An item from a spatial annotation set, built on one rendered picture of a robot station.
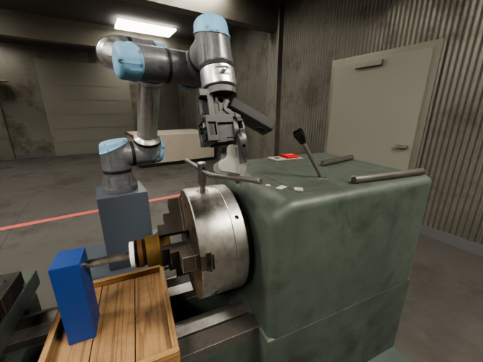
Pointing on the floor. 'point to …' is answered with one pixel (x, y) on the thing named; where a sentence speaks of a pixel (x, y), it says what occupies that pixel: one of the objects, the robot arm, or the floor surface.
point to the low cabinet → (179, 147)
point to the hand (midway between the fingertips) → (241, 181)
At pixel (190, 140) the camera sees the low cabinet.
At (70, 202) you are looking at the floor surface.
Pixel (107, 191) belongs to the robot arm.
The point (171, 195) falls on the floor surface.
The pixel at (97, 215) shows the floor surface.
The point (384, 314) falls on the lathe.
